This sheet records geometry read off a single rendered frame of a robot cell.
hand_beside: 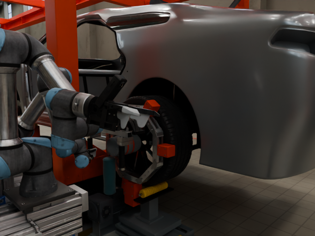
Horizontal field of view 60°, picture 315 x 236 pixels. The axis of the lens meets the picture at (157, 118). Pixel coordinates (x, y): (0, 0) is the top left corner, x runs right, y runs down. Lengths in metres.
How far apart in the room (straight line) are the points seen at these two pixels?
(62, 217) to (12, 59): 0.69
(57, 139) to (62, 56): 1.20
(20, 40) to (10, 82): 0.15
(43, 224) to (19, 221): 0.10
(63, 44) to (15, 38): 0.99
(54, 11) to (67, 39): 0.19
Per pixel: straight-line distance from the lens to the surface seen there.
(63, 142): 0.91
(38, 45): 1.16
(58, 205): 1.30
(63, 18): 2.10
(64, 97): 0.88
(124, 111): 0.72
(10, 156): 1.12
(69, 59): 2.08
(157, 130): 1.73
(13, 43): 1.09
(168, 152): 1.69
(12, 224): 1.25
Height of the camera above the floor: 1.28
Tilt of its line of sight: 7 degrees down
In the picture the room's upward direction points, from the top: straight up
